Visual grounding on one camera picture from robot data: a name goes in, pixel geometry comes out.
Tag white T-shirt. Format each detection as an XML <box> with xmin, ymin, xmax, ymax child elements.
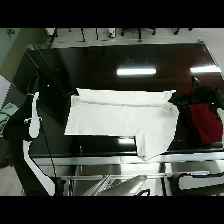
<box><xmin>63</xmin><ymin>87</ymin><xmax>181</xmax><ymax>162</ymax></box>

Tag red garment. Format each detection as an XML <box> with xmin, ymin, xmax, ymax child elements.
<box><xmin>185</xmin><ymin>101</ymin><xmax>224</xmax><ymax>146</ymax></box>

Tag black cable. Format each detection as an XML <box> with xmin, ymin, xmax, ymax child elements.
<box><xmin>38</xmin><ymin>116</ymin><xmax>58</xmax><ymax>183</ymax></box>

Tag silver frame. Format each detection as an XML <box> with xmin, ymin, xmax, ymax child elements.
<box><xmin>29</xmin><ymin>151</ymin><xmax>224</xmax><ymax>197</ymax></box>

